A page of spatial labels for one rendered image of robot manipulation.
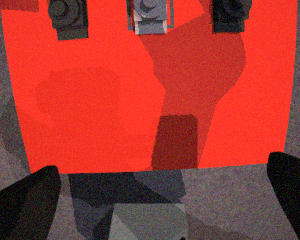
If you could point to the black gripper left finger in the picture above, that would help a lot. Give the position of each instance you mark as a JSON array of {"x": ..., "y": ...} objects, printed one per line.
[{"x": 27, "y": 207}]

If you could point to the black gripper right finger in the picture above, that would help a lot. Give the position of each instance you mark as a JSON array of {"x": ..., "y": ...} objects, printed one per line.
[{"x": 283, "y": 171}]

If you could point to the grey micro servo with orange cable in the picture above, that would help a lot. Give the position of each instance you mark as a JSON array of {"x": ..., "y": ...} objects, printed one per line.
[{"x": 150, "y": 16}]

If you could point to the red flat rectangular deck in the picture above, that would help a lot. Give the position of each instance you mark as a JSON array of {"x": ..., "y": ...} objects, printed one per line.
[{"x": 94, "y": 96}]

